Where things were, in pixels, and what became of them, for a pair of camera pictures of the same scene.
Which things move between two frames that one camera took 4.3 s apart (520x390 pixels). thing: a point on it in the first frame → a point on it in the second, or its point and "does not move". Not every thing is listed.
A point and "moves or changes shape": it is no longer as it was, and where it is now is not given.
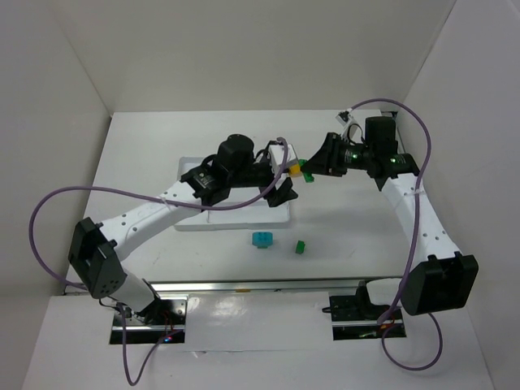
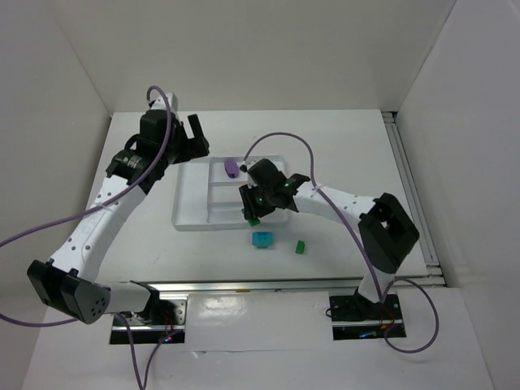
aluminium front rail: x=257 y=285 does not move
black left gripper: x=270 y=179 → x=191 y=143
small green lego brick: x=300 y=247 does not move
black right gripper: x=332 y=154 → x=249 y=201
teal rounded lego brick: x=262 y=240 does not move
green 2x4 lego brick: x=308 y=177 moves or changes shape
